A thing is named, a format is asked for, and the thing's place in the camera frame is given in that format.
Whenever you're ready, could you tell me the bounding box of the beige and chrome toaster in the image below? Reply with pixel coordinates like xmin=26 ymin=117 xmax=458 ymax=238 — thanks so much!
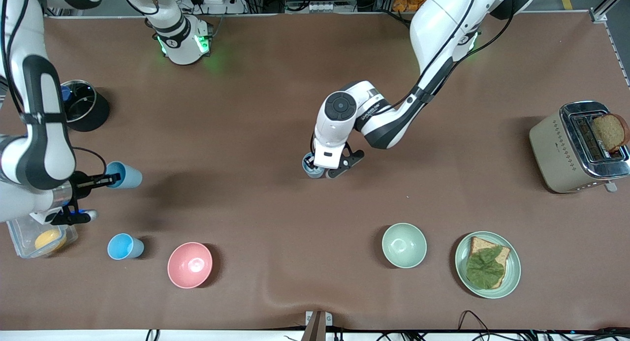
xmin=529 ymin=101 xmax=630 ymax=194

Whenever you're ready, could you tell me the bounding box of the pink bowl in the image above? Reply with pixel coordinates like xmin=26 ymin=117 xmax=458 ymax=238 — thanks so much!
xmin=167 ymin=242 xmax=213 ymax=289

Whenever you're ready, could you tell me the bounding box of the green lettuce leaf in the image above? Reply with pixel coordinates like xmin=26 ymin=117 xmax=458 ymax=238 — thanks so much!
xmin=466 ymin=246 xmax=506 ymax=289

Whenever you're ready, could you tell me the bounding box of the aluminium frame profile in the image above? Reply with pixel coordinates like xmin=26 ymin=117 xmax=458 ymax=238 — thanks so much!
xmin=590 ymin=0 xmax=630 ymax=23

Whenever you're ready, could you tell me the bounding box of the pale green round plate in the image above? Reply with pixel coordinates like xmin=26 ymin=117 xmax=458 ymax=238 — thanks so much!
xmin=455 ymin=231 xmax=521 ymax=299

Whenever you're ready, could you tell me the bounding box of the brown bread slice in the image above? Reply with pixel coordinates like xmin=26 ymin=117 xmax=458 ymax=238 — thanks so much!
xmin=469 ymin=236 xmax=511 ymax=289

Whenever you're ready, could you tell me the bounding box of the metal table edge clamp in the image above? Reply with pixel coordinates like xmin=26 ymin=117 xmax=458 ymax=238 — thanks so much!
xmin=304 ymin=310 xmax=333 ymax=341

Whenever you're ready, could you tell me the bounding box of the yellow orange round food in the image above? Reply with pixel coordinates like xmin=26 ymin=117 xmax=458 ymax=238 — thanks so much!
xmin=34 ymin=229 xmax=67 ymax=253

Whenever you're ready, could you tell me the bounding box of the black pot with glass lid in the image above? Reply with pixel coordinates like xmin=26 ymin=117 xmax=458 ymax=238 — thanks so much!
xmin=60 ymin=79 xmax=110 ymax=132

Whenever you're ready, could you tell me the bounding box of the thin black cable loop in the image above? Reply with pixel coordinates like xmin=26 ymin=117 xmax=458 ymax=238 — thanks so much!
xmin=73 ymin=147 xmax=107 ymax=177

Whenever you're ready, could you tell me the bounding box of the pale green bowl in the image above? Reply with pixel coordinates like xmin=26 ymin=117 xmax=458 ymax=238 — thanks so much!
xmin=382 ymin=223 xmax=427 ymax=269

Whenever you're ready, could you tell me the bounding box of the brown table mat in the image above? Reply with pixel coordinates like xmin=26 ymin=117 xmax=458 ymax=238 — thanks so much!
xmin=0 ymin=11 xmax=630 ymax=332

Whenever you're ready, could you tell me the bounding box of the clear plastic food container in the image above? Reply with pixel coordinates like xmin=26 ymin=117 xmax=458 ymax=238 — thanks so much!
xmin=6 ymin=214 xmax=78 ymax=259

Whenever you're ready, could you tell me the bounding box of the black floor cable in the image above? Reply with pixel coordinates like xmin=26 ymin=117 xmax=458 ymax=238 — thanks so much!
xmin=458 ymin=310 xmax=499 ymax=333

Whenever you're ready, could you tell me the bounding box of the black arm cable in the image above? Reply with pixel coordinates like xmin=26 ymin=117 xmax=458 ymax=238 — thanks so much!
xmin=379 ymin=0 xmax=515 ymax=116
xmin=0 ymin=0 xmax=35 ymax=120

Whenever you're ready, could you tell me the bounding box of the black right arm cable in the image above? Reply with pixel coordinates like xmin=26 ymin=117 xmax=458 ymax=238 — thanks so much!
xmin=0 ymin=0 xmax=35 ymax=120

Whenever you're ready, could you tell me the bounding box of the white power strip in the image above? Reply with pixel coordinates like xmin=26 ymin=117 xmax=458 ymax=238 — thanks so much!
xmin=194 ymin=0 xmax=247 ymax=15

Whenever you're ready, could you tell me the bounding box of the toasted bread slice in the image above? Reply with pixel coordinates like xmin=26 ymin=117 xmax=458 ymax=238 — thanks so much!
xmin=592 ymin=114 xmax=630 ymax=153

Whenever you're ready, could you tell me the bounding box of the blue plastic cup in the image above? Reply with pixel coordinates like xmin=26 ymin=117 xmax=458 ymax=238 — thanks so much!
xmin=107 ymin=233 xmax=145 ymax=260
xmin=105 ymin=161 xmax=143 ymax=189
xmin=302 ymin=153 xmax=326 ymax=179

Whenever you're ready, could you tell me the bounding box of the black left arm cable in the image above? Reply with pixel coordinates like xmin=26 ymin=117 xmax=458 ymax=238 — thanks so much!
xmin=379 ymin=0 xmax=515 ymax=116

